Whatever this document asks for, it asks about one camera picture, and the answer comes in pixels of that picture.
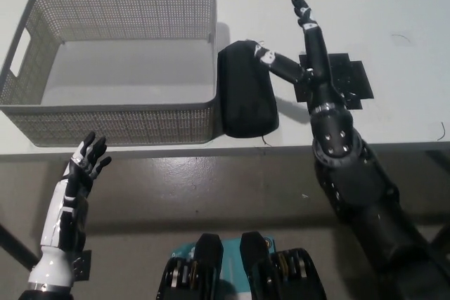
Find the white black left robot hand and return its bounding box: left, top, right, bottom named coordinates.
left=27, top=131, right=113, bottom=287

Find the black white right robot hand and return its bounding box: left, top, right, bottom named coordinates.
left=252, top=0, right=353, bottom=116

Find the grey perforated storage basket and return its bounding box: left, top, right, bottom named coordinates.
left=0, top=0, right=219, bottom=148

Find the black fabric pencil case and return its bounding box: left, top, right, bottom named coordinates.
left=217, top=39, right=281, bottom=138

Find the black table leg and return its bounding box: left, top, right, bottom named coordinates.
left=0, top=221, right=34, bottom=273
left=431, top=223, right=450, bottom=247

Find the black teal robot body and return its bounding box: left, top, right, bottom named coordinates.
left=156, top=231, right=330, bottom=300

